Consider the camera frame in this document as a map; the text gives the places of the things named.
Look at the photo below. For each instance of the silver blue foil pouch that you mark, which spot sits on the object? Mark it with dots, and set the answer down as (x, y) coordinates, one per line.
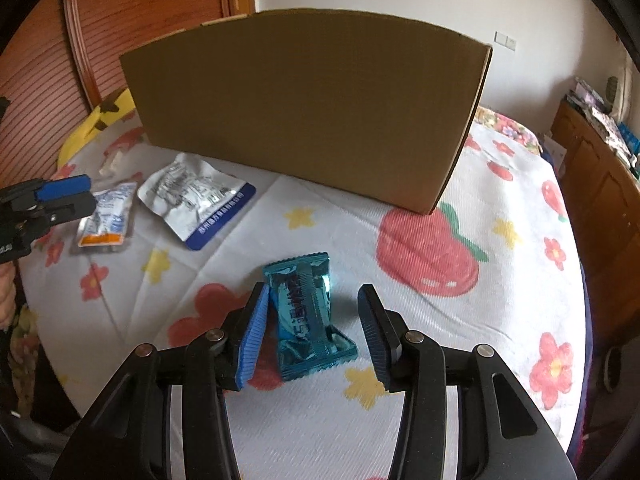
(194, 199)

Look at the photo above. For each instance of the white wall switch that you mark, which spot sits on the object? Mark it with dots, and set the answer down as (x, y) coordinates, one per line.
(505, 41)

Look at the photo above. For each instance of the clutter on cabinet top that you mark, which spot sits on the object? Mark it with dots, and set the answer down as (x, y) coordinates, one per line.
(588, 103)

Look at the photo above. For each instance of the brown cardboard box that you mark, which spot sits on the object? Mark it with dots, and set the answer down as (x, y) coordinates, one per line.
(372, 104)

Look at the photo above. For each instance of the yellow Pikachu plush toy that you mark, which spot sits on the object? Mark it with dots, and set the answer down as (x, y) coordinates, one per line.
(115, 106)

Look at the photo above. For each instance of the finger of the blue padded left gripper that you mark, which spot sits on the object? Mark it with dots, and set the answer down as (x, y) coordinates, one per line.
(71, 187)

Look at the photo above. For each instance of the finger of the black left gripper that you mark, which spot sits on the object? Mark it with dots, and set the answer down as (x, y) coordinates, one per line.
(70, 208)

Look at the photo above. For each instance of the person's left hand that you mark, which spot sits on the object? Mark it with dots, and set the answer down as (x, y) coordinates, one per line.
(7, 294)

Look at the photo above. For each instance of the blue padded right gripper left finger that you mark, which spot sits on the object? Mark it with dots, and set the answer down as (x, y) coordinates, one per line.
(249, 332)

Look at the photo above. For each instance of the white paper card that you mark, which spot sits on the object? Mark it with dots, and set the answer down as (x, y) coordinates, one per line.
(554, 153)

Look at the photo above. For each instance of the floral quilt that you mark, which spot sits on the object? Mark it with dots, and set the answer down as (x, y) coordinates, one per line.
(508, 127)

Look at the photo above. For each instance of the wooden sideboard cabinet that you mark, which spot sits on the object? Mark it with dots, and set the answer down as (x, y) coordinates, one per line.
(602, 201)

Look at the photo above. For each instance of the dark blue blanket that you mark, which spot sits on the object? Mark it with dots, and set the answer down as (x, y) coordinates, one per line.
(575, 448)

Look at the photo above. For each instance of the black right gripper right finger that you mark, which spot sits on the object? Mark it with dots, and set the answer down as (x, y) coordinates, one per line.
(383, 331)

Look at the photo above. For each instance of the small white candy packet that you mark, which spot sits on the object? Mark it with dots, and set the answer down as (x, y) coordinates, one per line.
(111, 163)

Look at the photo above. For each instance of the wooden louvered wardrobe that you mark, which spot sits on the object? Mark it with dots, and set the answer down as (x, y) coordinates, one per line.
(63, 61)

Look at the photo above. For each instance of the teal candy wrapper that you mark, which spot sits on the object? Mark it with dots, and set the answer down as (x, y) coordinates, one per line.
(300, 291)

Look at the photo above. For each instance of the small silver foil packet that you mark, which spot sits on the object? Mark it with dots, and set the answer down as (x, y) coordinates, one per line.
(108, 228)

